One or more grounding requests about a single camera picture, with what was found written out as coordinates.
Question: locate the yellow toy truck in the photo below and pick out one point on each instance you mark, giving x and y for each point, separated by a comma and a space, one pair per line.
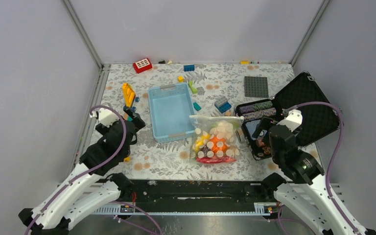
128, 94

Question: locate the blue grey brick stack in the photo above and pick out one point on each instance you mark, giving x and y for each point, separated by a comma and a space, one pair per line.
222, 104

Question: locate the grey building baseplate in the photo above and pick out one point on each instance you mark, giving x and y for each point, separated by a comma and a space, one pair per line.
256, 87

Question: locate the teal toy block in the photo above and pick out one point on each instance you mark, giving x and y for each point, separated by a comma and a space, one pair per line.
197, 107

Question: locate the green toy piece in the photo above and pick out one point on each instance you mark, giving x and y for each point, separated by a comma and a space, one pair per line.
192, 88

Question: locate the yellow toy mango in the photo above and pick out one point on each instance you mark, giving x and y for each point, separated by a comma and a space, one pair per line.
201, 141

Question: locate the black poker chip case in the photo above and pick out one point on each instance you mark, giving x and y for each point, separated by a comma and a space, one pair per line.
304, 94

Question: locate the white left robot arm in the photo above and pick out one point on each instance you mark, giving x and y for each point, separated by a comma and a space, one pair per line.
64, 208

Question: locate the clear polka dot zip bag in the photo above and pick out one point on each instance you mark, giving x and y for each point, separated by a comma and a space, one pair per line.
204, 124

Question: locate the purple chip roll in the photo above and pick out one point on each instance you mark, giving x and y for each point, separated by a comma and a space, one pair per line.
254, 107

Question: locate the orange toy carrot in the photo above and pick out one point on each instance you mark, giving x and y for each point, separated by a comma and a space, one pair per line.
215, 145

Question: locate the red white toy brick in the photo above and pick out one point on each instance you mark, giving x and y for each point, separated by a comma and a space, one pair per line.
142, 65

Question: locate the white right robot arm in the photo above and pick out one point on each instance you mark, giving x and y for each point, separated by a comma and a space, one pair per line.
304, 187

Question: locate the blue orange chip roll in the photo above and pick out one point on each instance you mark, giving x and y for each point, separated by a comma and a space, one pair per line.
259, 114

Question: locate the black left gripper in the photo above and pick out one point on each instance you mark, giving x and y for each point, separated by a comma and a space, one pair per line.
141, 124

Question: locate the red toy chili pepper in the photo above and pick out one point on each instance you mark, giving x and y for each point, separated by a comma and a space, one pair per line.
215, 160

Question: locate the blue toy brick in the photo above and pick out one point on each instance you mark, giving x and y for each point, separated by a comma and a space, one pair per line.
187, 68

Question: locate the toy cauliflower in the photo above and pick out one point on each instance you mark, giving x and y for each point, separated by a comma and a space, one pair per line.
223, 129

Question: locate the blue perforated plastic basket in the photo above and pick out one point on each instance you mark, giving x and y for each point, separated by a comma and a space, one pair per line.
170, 109

